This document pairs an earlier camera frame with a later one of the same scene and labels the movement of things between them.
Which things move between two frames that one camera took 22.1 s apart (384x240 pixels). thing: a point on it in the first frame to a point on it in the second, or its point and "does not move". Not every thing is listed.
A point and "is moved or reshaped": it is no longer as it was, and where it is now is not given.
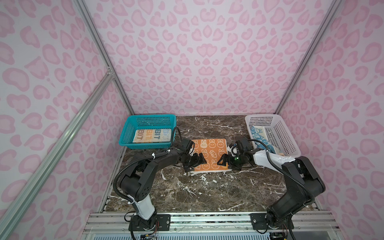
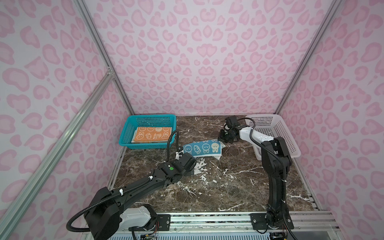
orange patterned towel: x=213 y=149 to x=152 y=133
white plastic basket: x=280 y=139 does not move
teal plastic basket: x=149 y=131 does not move
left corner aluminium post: x=96 y=35 does not move
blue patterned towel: x=259 y=133 is moved or reshaped
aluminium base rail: x=301 y=222 does not move
